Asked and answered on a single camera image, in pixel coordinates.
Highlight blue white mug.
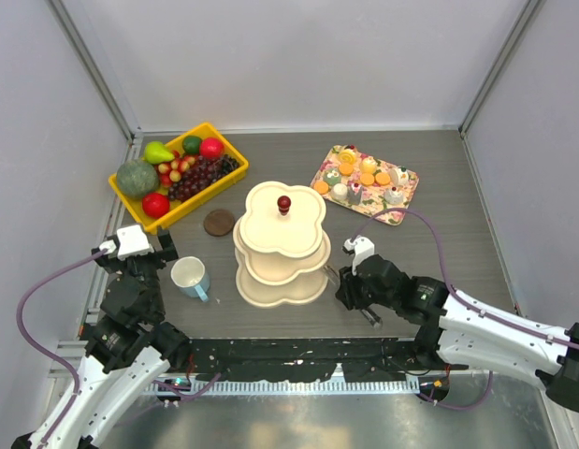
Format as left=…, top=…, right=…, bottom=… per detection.
left=170, top=256, right=210, bottom=302

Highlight purple grape bunch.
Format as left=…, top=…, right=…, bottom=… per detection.
left=167, top=154, right=239, bottom=202

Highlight orange biscuit upper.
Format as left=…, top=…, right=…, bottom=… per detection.
left=338, top=163, right=354, bottom=177

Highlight brown round coaster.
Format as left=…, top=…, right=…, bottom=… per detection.
left=203, top=209, right=236, bottom=237

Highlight green lime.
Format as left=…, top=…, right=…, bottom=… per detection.
left=181, top=135, right=202, bottom=155

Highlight orange biscuit right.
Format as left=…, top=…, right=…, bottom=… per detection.
left=374, top=172, right=391, bottom=186

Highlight metal serving tongs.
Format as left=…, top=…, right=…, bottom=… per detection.
left=323, top=263, right=383, bottom=330

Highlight yellow swiss roll cake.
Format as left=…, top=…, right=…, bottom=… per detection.
left=338, top=145, right=357, bottom=165

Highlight yellow dome cake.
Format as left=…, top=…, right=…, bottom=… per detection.
left=359, top=156, right=377, bottom=174

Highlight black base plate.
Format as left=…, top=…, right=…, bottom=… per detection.
left=191, top=338, right=444, bottom=384

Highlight red apple front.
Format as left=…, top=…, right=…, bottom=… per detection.
left=141, top=193, right=170, bottom=219

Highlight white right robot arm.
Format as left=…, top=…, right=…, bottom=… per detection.
left=336, top=254, right=579, bottom=413

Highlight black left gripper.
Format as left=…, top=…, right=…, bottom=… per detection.
left=95, top=226, right=178, bottom=317

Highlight green dome cake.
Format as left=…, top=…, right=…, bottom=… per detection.
left=322, top=168, right=342, bottom=188

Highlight yellow plastic fruit bin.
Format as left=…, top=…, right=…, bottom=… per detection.
left=109, top=123, right=249, bottom=235

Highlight white dome cake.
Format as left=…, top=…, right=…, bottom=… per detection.
left=330, top=183, right=348, bottom=201

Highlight orange biscuit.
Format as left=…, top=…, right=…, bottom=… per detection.
left=374, top=172, right=391, bottom=186
left=359, top=173, right=375, bottom=186
left=338, top=163, right=354, bottom=177
left=312, top=181, right=329, bottom=196

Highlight orange biscuit centre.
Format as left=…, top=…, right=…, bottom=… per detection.
left=359, top=173, right=375, bottom=186

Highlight red yellow cherries cluster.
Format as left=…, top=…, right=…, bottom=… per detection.
left=155, top=155, right=196, bottom=188

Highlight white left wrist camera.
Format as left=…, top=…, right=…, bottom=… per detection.
left=92, top=224, right=154, bottom=261

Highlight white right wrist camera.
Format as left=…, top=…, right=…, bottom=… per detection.
left=342, top=235, right=375, bottom=276

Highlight green melon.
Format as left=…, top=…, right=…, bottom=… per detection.
left=116, top=159, right=160, bottom=199

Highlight floral serving tray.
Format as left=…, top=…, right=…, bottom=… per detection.
left=311, top=145, right=419, bottom=217

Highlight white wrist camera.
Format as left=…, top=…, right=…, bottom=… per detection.
left=342, top=235, right=375, bottom=276
left=92, top=224, right=154, bottom=261

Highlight white cable duct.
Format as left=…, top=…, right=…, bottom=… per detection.
left=71, top=379, right=421, bottom=397

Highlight grey slice cake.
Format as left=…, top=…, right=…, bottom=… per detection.
left=346, top=182, right=363, bottom=206

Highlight cream three-tier cake stand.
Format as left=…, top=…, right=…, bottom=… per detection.
left=233, top=181, right=331, bottom=309

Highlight grey white cream cake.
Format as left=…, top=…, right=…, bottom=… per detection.
left=384, top=186, right=405, bottom=206

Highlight green pear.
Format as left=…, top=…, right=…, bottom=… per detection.
left=144, top=141, right=175, bottom=165

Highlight red apple back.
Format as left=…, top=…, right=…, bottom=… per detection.
left=199, top=138, right=224, bottom=160

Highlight red apple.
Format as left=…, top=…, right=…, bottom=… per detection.
left=141, top=193, right=170, bottom=219
left=199, top=138, right=224, bottom=160

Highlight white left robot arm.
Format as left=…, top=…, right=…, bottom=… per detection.
left=12, top=224, right=192, bottom=448

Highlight orange biscuit far left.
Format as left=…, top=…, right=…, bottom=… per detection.
left=312, top=181, right=329, bottom=196

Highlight white swiss roll cake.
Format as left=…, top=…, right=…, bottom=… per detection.
left=388, top=167, right=410, bottom=186

